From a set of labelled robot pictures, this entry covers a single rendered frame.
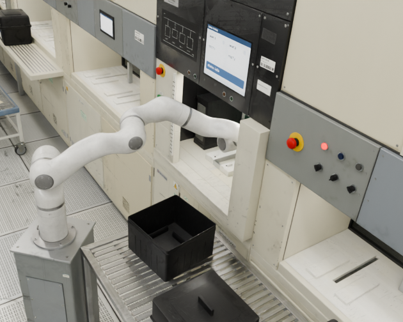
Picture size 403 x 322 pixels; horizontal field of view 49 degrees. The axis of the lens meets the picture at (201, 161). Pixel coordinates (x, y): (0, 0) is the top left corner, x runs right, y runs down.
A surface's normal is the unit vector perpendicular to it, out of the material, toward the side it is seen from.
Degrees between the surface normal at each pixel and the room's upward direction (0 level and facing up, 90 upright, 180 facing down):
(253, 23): 90
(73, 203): 0
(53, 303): 90
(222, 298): 0
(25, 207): 0
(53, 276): 90
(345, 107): 90
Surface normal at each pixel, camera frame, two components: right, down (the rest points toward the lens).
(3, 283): 0.07, -0.85
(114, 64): 0.56, 0.47
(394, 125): -0.83, 0.24
